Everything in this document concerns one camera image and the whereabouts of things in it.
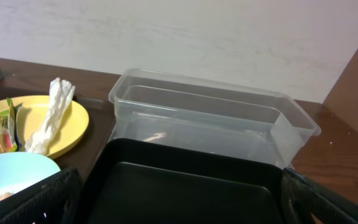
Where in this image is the green snack wrapper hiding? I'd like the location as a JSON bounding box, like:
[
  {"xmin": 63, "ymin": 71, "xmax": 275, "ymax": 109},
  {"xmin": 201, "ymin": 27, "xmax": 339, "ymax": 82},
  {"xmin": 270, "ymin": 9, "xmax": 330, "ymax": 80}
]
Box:
[{"xmin": 0, "ymin": 98, "xmax": 22, "ymax": 154}]

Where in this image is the dark brown serving tray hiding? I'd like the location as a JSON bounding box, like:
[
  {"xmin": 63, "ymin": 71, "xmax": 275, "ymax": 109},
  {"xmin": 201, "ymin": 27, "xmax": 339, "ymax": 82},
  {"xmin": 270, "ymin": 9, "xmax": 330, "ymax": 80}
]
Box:
[{"xmin": 0, "ymin": 87, "xmax": 114, "ymax": 180}]

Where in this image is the clear plastic waste bin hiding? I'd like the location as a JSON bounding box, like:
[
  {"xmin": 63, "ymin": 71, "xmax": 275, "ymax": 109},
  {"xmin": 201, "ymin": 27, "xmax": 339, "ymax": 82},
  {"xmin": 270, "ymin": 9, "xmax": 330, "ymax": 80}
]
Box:
[{"xmin": 108, "ymin": 68, "xmax": 321, "ymax": 169}]

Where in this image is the white napkin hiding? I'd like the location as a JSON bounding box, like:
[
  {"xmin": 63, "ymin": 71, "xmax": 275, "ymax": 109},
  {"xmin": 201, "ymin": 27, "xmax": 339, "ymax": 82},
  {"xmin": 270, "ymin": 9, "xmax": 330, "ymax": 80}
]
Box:
[{"xmin": 25, "ymin": 78, "xmax": 75, "ymax": 155}]

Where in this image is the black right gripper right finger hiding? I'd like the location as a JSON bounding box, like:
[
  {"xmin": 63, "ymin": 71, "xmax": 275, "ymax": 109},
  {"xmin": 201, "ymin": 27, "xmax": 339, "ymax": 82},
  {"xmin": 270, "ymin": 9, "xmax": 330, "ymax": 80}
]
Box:
[{"xmin": 281, "ymin": 168, "xmax": 358, "ymax": 224}]

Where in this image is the yellow plate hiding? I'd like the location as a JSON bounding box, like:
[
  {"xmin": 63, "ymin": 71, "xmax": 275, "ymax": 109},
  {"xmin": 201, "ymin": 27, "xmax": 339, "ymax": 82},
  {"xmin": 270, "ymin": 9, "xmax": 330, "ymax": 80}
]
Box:
[{"xmin": 0, "ymin": 95, "xmax": 89, "ymax": 159}]

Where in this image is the light blue bowl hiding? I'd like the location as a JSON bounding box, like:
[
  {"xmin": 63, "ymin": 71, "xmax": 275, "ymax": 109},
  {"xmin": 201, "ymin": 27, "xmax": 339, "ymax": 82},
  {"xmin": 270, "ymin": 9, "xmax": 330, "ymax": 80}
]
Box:
[{"xmin": 0, "ymin": 152, "xmax": 60, "ymax": 201}]

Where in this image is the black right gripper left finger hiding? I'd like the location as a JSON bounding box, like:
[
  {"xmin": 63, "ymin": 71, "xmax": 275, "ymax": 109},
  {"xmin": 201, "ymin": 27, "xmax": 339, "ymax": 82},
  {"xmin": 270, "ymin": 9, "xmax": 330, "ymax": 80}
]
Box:
[{"xmin": 0, "ymin": 167, "xmax": 82, "ymax": 224}]

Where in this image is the black waste tray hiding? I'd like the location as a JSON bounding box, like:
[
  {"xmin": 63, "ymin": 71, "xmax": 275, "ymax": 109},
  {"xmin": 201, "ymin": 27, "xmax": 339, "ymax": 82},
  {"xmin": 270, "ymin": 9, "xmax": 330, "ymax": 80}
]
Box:
[{"xmin": 74, "ymin": 139, "xmax": 285, "ymax": 223}]

